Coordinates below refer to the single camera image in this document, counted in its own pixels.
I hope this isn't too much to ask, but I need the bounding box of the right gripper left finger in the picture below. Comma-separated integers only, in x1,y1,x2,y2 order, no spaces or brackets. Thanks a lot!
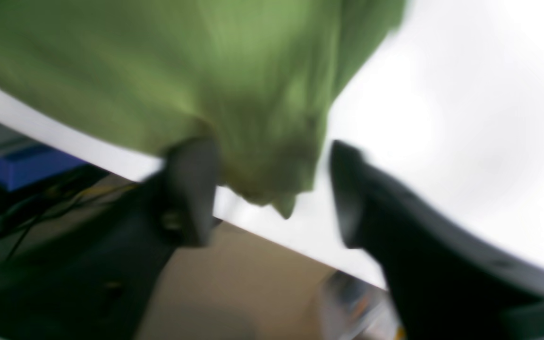
0,138,220,340

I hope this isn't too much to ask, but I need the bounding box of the olive green T-shirt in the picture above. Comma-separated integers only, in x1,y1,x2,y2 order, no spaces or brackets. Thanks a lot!
0,0,407,219

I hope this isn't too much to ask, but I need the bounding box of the blue box under table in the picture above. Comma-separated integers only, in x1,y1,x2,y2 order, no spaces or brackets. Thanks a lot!
0,145,88,192

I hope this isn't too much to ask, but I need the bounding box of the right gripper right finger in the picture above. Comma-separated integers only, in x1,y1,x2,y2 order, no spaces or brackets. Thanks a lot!
330,140,544,340

